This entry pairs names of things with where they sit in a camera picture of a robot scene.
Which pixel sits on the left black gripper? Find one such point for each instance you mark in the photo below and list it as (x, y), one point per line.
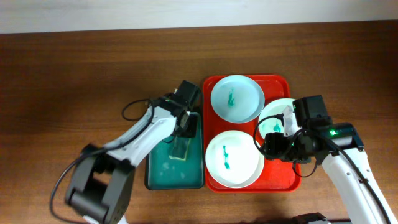
(188, 127)

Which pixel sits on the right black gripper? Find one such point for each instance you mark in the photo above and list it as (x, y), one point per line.
(273, 141)

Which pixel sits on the green yellow sponge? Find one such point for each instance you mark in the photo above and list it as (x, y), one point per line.
(180, 148)

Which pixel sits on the white plate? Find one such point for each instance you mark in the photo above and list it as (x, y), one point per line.
(237, 99)
(272, 125)
(233, 160)

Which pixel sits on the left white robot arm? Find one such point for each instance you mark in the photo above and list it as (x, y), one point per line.
(101, 184)

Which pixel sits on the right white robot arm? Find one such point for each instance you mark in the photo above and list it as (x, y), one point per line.
(345, 161)

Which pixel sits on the red plastic tray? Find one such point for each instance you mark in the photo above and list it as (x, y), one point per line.
(276, 176)

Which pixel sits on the dark green water tray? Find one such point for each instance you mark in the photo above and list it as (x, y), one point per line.
(163, 173)

